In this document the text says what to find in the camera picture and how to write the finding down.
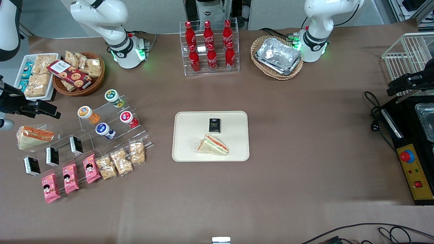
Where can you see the long grey metal strip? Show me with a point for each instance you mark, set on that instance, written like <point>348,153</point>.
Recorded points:
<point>415,95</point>

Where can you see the light wicker basket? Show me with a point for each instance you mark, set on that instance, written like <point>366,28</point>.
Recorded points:
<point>276,76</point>

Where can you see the small white block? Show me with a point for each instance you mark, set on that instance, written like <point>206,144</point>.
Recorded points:
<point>221,240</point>

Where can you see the red cola bottle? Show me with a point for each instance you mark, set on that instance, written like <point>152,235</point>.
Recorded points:
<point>208,34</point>
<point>212,59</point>
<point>230,57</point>
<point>227,33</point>
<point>194,60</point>
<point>190,35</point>

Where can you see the black machine yellow panel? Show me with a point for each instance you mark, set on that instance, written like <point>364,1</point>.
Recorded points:
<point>412,159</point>

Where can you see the teal snack packet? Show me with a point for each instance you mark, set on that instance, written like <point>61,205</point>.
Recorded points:
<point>23,85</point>
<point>27,70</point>

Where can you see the orange gum jar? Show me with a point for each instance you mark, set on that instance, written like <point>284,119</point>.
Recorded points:
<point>87,114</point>

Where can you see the clear bagged rice cracker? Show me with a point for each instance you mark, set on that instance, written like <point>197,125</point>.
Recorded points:
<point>121,162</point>
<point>106,167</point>
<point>137,152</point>

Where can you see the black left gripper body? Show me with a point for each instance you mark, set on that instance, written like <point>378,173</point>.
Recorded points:
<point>414,80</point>

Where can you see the small black carton box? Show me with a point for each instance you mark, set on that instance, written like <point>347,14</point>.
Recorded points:
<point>76,145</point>
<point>32,166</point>
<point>52,156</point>
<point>214,125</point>

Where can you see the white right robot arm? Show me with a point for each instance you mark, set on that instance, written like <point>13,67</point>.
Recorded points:
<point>125,51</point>

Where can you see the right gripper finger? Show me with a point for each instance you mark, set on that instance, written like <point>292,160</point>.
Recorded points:
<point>47,110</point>

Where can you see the green lid gum jar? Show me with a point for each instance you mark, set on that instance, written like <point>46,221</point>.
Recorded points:
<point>113,97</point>

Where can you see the metal shelf frame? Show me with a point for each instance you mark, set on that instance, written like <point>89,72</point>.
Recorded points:
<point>412,12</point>

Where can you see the steel pan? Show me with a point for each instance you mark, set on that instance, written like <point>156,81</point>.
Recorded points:
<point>425,120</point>

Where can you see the clear acrylic tiered stand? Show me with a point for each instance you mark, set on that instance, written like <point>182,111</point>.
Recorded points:
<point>62,166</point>
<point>135,137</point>

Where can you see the brown wicker basket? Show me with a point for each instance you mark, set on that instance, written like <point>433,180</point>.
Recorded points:
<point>95,83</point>

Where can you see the large bagged rice cracker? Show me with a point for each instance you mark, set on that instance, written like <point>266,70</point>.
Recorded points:
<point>44,62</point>
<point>37,85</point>

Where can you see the pink snack packet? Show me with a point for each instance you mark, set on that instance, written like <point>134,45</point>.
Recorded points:
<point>91,168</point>
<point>70,178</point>
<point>51,188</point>

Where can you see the red gum jar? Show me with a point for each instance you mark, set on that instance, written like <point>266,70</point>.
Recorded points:
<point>128,118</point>

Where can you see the aluminium foil tray stack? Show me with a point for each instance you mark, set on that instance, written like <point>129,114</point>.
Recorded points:
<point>278,56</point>

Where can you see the clear bagged snack pack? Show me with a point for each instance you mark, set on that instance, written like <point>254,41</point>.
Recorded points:
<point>72,58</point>
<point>90,66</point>
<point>67,85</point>

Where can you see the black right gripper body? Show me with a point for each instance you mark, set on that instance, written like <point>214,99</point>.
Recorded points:
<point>10,100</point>

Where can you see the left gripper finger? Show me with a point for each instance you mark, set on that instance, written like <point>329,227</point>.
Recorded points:
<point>398,88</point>

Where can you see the white rectangular dish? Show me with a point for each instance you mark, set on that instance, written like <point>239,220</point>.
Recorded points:
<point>19,73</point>

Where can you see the clear acrylic bottle rack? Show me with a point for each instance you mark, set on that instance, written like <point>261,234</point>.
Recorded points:
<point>218,69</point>

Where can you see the wrapped triangle sandwich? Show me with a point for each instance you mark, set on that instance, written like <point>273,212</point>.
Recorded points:
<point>34,137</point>
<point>213,145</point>

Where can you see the beige plastic serving tray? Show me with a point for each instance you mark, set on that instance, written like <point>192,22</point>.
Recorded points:
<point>190,135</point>

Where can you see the red cookie box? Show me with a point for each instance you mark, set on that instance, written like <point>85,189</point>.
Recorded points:
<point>69,74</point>

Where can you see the blue gum jar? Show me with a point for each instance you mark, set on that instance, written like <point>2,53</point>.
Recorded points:
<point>104,130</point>

